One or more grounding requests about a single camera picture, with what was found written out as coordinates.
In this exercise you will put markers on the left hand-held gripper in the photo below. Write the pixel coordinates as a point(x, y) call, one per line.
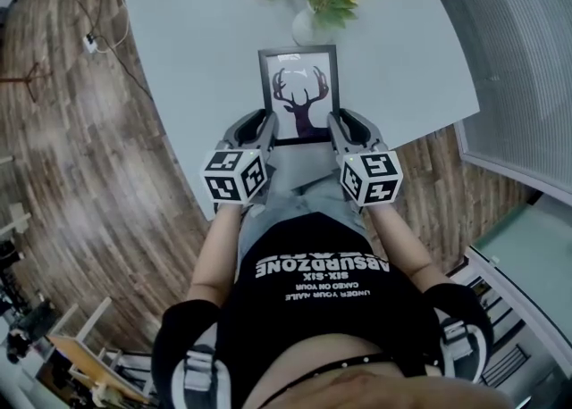
point(232, 177)

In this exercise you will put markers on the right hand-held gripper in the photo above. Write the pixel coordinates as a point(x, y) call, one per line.
point(375, 179)

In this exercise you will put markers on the framed deer antler picture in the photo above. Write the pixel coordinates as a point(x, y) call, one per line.
point(299, 85)

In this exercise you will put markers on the person's left forearm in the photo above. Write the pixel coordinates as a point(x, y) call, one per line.
point(214, 255)

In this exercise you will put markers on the person's right forearm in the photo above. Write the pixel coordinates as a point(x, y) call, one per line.
point(402, 251)

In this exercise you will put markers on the round white table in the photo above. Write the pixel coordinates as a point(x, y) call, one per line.
point(187, 63)

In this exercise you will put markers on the light blue jeans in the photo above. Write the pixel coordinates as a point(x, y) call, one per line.
point(313, 202)

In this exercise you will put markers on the white round vase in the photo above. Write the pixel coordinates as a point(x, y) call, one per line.
point(304, 27)

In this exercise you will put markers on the black printed shirt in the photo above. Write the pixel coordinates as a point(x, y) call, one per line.
point(322, 309)

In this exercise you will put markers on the white power strip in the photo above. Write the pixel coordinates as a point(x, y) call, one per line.
point(90, 43)

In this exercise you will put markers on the frosted glass partition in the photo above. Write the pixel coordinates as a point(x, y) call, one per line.
point(523, 63)

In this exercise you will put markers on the glass top cabinet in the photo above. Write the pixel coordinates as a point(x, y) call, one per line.
point(527, 264)

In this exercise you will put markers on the wooden stand base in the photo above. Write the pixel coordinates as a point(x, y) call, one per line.
point(29, 79)

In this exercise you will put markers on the white metal rack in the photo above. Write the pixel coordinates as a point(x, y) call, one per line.
point(114, 369)

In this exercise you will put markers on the wooden board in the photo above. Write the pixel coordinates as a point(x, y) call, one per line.
point(94, 362)

